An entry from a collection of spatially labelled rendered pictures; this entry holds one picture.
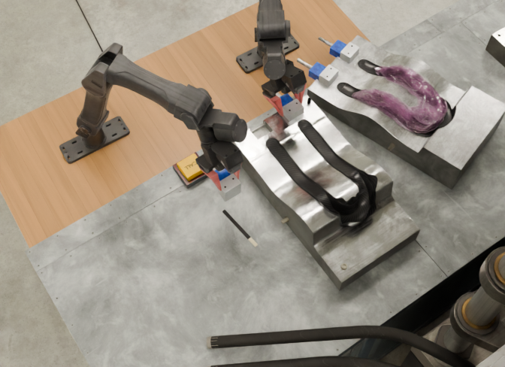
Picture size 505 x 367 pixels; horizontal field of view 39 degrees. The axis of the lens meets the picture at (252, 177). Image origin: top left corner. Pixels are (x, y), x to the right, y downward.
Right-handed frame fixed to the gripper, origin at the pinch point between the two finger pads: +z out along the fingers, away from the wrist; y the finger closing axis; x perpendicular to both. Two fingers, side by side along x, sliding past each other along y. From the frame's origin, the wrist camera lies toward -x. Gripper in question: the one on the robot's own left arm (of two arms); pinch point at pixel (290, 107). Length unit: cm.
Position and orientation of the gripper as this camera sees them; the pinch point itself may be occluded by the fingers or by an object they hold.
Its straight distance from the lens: 198.6
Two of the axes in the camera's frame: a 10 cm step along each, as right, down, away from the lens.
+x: -4.8, -3.8, 7.9
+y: 8.3, -5.0, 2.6
